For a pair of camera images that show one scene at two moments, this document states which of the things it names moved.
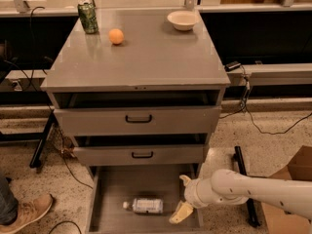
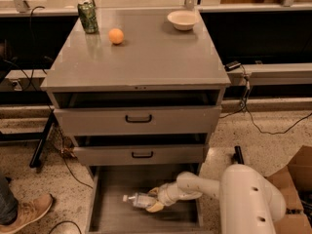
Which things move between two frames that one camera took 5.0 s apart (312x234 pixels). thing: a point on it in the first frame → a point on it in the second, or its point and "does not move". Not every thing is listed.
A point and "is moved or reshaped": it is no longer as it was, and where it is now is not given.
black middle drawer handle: (141, 157) does not move
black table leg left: (36, 162) does not move
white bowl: (183, 19) does not move
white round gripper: (192, 193) → (167, 194)
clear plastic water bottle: (145, 206) is moved or reshaped
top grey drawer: (163, 121) does not move
